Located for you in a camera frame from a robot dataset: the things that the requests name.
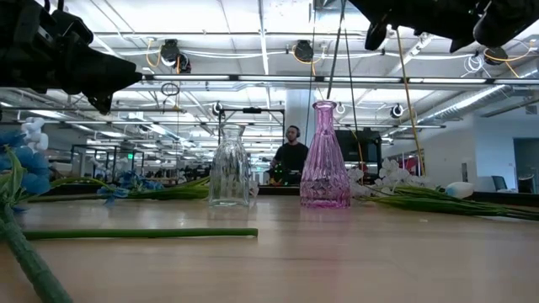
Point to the black workstation frame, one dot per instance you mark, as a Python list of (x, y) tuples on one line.
[(252, 110)]

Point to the long light bar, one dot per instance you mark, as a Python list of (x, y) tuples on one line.
[(273, 78)]

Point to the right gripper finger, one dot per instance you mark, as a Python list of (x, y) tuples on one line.
[(376, 35)]

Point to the person's black headphones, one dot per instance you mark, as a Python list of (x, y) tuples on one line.
[(298, 131)]

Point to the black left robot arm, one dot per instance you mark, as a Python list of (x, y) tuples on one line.
[(21, 42)]

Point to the white flower bunch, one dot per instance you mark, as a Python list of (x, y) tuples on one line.
[(391, 168)]

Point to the large-bloom blue flower bunch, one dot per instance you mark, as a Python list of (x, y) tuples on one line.
[(33, 164)]

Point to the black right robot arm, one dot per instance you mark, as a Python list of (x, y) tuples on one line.
[(505, 21)]

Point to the pink glass vase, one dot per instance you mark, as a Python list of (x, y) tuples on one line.
[(325, 168)]

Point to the clear glass vase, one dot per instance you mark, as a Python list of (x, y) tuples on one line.
[(230, 177)]

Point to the dark office chair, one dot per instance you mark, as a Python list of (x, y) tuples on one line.
[(500, 183)]

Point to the person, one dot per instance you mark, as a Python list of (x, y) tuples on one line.
[(290, 157)]

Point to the black monitor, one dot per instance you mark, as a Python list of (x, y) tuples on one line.
[(366, 147)]

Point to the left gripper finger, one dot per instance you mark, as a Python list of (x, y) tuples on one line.
[(120, 76)]

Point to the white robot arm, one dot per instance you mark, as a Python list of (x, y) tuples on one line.
[(35, 139)]

